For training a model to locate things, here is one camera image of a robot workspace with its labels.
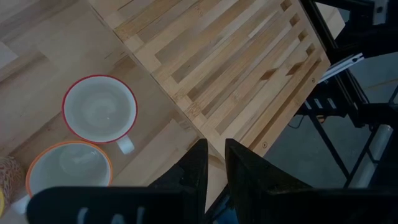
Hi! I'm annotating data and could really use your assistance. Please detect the white mug yellow rim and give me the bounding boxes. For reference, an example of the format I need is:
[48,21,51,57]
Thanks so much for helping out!
[0,156,25,218]

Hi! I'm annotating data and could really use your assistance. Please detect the silver aluminium profile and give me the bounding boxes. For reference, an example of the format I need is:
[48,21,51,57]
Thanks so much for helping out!
[318,52,364,83]

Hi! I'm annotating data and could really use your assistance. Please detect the slatted wooden mug rack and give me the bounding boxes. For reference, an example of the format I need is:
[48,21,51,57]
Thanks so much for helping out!
[88,0,331,212]

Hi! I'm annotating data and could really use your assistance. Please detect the white mug red rim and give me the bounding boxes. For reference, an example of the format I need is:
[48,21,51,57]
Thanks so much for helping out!
[61,74,139,156]

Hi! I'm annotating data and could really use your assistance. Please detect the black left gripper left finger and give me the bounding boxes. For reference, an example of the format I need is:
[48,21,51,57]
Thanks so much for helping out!
[26,138,208,224]

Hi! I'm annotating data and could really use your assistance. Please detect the white mug orange rim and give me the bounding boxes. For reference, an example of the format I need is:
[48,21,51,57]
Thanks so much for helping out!
[11,140,114,215]

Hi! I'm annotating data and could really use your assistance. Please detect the black metal table frame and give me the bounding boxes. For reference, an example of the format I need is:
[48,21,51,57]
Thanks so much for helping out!
[298,0,398,190]

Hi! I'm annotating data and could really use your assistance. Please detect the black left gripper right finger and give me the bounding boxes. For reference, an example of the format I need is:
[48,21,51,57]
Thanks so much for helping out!
[224,138,398,224]

